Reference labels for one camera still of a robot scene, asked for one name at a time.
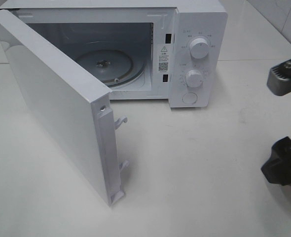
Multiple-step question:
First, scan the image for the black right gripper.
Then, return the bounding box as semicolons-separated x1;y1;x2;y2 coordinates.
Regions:
261;59;291;186

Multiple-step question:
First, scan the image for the white round door button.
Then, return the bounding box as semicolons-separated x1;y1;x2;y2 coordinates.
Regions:
182;92;198;105

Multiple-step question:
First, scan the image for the white microwave door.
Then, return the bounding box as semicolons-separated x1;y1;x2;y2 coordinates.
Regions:
0;10;128;205

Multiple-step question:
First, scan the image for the white adjacent table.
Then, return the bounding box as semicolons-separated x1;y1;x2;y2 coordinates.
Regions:
218;0;291;61

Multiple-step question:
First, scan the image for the white microwave oven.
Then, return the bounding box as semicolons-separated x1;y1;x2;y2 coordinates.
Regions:
0;0;227;108

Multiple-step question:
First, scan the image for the glass microwave turntable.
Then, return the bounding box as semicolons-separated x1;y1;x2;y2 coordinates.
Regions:
75;49;146;87

